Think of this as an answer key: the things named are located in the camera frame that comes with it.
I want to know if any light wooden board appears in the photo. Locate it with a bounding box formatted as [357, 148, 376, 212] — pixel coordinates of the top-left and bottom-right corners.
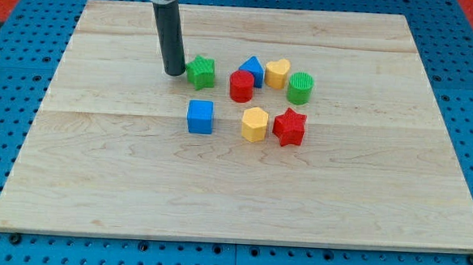
[0, 0, 473, 254]

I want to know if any red cylinder block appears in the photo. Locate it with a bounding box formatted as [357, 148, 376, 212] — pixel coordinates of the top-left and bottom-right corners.
[229, 70, 254, 103]

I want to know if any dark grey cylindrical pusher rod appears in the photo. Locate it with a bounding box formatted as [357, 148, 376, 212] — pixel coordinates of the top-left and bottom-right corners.
[153, 1, 185, 76]

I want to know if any blue triangle block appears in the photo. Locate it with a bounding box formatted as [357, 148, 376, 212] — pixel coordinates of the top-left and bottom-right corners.
[238, 56, 264, 88]

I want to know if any red star block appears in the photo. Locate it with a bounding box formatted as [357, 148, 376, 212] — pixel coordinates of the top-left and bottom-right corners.
[272, 108, 307, 147]

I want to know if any yellow hexagon block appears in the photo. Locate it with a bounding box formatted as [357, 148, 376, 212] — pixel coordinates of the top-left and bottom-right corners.
[241, 107, 269, 143]

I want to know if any green star block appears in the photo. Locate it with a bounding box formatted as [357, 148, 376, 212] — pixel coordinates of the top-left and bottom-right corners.
[185, 55, 215, 91]

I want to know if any yellow heart block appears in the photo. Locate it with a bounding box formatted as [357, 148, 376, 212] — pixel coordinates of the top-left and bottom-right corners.
[264, 58, 291, 89]

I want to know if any blue cube block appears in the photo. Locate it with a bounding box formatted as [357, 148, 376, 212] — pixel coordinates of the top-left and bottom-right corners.
[187, 100, 214, 135]

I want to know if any green cylinder block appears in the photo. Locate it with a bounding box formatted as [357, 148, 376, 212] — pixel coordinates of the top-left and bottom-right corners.
[286, 72, 314, 105]

